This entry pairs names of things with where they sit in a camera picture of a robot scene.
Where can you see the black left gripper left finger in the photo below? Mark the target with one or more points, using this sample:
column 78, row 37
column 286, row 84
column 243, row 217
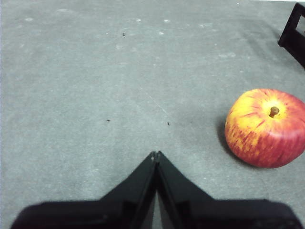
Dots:
column 114, row 210

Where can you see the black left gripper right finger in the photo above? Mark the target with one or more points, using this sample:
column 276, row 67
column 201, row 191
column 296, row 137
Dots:
column 202, row 212

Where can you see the red yellow apple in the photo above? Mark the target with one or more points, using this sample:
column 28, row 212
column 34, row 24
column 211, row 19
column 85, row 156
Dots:
column 264, row 133

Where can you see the black plate rack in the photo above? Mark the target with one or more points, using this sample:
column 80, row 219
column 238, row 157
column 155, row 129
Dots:
column 289, row 46

